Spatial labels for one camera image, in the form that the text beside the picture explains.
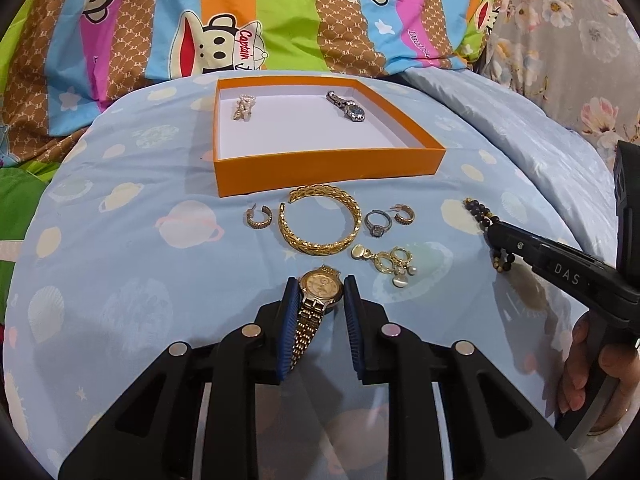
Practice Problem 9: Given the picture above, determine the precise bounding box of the gold braided bangle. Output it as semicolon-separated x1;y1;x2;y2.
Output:
278;185;362;259

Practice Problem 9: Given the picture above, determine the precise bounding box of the orange jewelry box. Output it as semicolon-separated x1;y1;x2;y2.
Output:
212;78;447;197

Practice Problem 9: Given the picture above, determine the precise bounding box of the gold wristwatch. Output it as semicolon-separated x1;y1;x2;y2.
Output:
287;264;346;372

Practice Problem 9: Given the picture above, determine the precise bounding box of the gold dangle earring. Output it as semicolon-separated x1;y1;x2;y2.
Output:
391;246;419;289
350;244;395;274

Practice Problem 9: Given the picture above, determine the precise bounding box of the black bead bracelet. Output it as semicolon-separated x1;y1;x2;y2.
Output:
462;198;517;274

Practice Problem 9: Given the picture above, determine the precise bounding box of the silver ring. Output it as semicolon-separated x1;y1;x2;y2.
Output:
364;210;392;237

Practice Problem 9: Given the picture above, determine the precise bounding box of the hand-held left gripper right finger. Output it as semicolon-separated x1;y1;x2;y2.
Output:
342;274;582;480

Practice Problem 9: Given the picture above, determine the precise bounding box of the green cushion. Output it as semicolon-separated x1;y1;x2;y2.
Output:
0;160;57;281

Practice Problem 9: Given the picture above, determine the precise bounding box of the person's right hand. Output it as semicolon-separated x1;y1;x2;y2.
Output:
562;317;640;434

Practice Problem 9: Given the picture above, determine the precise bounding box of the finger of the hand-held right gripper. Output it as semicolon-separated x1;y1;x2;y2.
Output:
486;220;640;319

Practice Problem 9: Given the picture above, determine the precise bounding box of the grey floral cloth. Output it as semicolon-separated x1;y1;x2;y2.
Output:
472;0;640;163

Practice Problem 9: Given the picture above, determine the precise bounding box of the pearl bracelet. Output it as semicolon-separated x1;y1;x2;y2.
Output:
231;94;257;122

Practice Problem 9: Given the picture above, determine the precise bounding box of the striped monkey print blanket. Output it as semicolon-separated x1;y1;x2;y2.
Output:
0;0;512;173

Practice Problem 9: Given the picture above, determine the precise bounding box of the silver wristwatch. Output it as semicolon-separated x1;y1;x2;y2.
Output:
326;90;367;123

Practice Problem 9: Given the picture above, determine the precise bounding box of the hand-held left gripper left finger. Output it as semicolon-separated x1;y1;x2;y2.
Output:
57;275;304;480

